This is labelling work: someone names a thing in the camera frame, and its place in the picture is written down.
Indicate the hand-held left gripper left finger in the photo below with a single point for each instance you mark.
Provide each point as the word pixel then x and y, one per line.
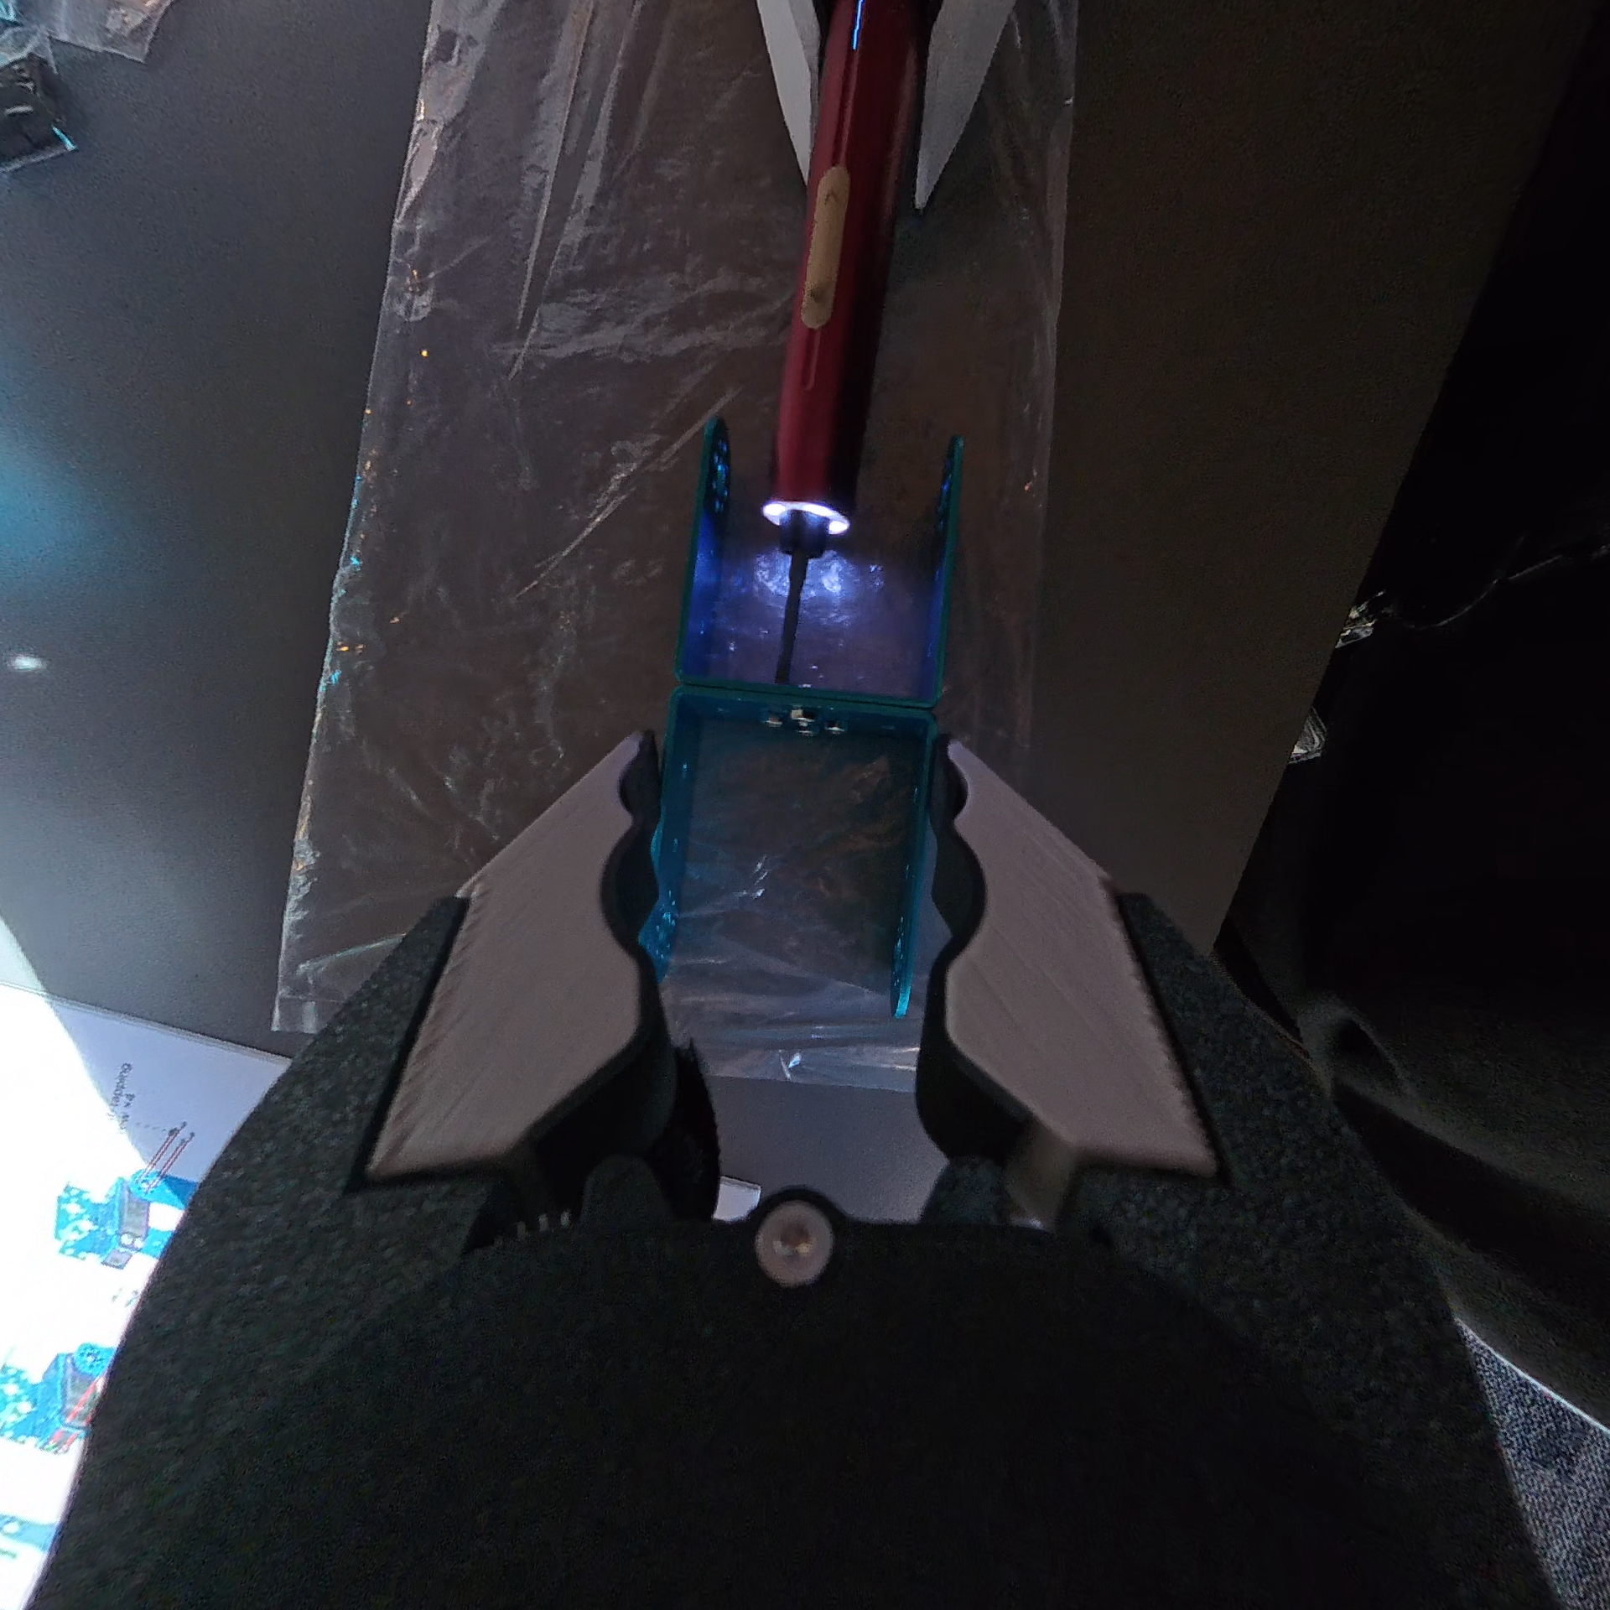
pixel 518 995

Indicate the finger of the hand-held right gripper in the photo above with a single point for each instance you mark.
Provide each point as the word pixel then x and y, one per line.
pixel 965 76
pixel 786 64

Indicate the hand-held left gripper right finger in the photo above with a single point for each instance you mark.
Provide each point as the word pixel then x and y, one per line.
pixel 1071 995

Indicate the red electric screwdriver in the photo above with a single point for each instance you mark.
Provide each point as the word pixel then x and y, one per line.
pixel 845 252

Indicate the blue metal bracket assembly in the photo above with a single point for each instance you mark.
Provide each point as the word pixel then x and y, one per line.
pixel 806 806

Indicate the clear plastic bag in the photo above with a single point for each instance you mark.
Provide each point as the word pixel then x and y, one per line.
pixel 504 504

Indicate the printed instruction manual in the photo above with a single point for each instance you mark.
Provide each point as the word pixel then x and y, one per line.
pixel 102 1258

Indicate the small clear parts bag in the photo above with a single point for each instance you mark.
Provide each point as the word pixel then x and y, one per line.
pixel 26 115
pixel 102 21

